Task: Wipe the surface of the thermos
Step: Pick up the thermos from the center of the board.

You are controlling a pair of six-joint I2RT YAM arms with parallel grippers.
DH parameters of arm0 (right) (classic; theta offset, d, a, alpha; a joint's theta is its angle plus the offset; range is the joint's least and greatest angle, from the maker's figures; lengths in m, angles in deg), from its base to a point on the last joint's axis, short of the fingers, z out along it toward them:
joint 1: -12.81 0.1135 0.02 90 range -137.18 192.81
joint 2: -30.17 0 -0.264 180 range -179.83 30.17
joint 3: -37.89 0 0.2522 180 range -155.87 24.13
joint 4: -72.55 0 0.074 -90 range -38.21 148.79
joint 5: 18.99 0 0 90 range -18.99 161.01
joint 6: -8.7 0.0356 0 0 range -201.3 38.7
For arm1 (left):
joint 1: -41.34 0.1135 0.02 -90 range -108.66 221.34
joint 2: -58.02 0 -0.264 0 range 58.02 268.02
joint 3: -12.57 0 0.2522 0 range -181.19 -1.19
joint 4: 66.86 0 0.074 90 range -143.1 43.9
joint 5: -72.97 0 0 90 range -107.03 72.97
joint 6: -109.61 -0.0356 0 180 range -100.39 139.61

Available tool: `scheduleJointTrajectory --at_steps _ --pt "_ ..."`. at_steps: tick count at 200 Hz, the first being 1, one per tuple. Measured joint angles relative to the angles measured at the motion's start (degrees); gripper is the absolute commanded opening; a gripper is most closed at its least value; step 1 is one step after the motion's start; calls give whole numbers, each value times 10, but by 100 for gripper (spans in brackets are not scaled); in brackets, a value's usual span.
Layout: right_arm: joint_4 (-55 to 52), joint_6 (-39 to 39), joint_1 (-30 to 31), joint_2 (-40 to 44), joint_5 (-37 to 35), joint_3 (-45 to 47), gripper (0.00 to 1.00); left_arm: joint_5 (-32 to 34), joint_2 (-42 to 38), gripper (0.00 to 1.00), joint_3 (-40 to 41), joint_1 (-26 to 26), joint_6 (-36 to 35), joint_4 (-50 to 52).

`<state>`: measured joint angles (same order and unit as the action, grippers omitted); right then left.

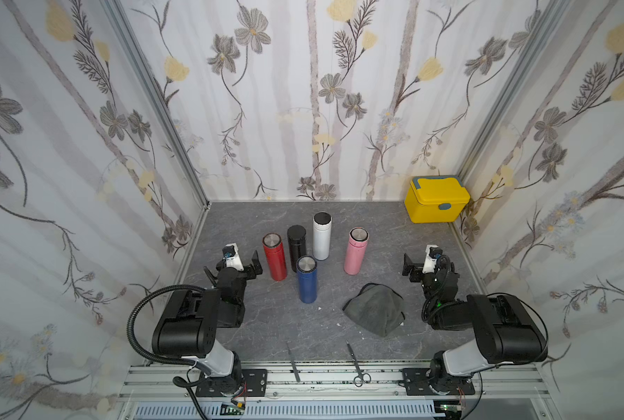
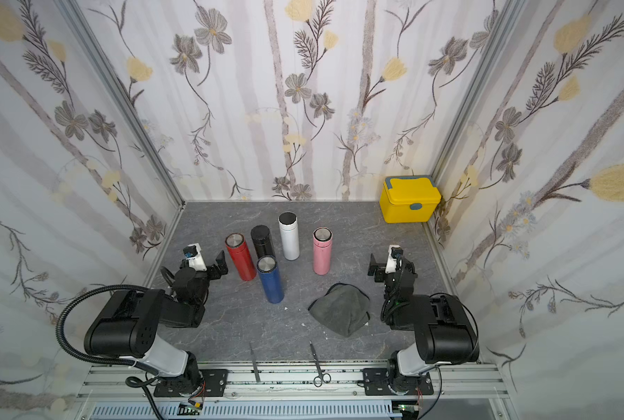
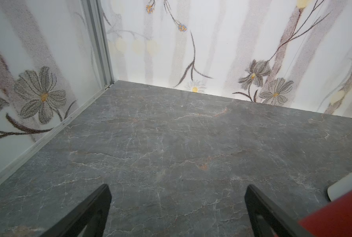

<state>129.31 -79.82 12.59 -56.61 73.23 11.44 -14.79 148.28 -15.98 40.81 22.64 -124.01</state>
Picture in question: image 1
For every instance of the blue thermos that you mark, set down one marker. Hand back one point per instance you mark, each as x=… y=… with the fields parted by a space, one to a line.
x=306 y=269

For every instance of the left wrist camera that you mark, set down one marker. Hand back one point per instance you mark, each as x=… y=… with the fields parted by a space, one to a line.
x=231 y=257

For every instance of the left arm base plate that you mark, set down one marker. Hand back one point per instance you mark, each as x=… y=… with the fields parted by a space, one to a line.
x=246 y=383

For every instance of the white thermos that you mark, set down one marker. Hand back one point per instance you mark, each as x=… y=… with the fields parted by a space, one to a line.
x=322 y=228

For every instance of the yellow lidded box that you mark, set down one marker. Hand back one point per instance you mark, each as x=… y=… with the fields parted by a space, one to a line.
x=435 y=199

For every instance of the scissors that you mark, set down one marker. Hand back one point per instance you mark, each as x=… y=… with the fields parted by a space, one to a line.
x=362 y=377

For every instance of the aluminium front rail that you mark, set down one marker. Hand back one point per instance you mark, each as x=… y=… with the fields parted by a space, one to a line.
x=327 y=391

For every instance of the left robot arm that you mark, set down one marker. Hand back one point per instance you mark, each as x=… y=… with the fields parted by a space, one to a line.
x=187 y=329

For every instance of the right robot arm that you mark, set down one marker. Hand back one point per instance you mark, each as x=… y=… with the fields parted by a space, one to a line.
x=504 y=332

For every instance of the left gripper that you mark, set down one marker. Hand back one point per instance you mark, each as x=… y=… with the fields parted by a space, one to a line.
x=247 y=271

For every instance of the metal tweezers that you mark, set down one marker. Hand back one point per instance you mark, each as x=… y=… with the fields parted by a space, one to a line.
x=293 y=363

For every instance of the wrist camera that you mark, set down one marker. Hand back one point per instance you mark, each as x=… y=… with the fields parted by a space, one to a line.
x=433 y=254
x=231 y=257

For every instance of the pink thermos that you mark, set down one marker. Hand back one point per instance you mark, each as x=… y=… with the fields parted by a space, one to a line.
x=358 y=241

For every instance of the black thermos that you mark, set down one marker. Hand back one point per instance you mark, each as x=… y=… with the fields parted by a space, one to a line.
x=297 y=244

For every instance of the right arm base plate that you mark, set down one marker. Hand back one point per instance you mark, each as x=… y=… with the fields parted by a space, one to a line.
x=418 y=382

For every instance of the red thermos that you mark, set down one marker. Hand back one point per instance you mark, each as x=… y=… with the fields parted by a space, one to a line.
x=275 y=256

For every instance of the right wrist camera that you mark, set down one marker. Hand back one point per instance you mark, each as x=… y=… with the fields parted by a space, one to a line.
x=433 y=254

